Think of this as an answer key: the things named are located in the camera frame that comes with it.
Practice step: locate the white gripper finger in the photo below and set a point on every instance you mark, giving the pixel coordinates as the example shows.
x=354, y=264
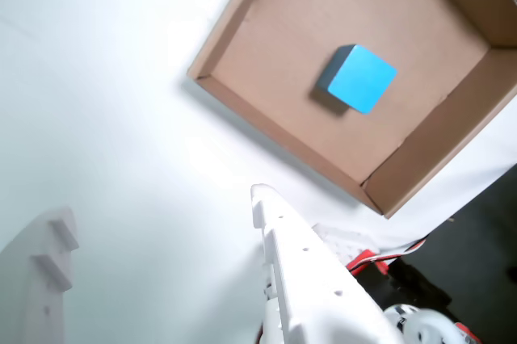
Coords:
x=28, y=279
x=307, y=279

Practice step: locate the blue cube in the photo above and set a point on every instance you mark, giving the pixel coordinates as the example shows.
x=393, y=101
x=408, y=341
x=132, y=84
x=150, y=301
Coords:
x=357, y=79

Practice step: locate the red base clamp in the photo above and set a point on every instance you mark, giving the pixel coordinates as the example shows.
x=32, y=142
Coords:
x=365, y=262

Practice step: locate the brown cardboard box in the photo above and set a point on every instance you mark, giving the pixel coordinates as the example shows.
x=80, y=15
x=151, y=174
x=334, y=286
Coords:
x=363, y=77

